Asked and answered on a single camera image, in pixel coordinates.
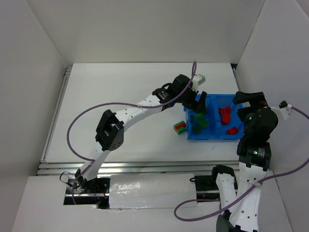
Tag green small lego brick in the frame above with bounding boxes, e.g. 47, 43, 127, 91
196, 113, 205, 120

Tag red arch lego piece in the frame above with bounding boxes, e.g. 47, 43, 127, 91
218, 106, 231, 116

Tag red lego brick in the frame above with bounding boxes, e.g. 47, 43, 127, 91
226, 127, 239, 135

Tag green red layered lego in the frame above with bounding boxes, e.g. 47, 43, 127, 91
173, 121, 186, 135

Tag red flower lego piece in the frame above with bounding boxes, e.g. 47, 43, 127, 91
221, 113, 231, 125

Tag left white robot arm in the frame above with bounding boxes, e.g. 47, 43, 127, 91
75, 74, 207, 192

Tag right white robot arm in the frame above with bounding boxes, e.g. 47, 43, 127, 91
212, 91, 279, 232

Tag blue plastic divided bin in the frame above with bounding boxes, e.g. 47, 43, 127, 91
183, 94, 244, 141

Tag silver tape cover plate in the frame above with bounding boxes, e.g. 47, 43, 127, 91
109, 174, 197, 209

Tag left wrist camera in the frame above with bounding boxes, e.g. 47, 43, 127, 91
191, 74, 206, 92

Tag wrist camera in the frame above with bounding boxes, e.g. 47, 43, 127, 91
191, 74, 206, 92
271, 101, 292, 121

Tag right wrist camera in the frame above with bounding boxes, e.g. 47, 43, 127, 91
271, 101, 292, 121

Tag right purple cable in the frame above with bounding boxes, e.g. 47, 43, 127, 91
173, 105, 309, 221

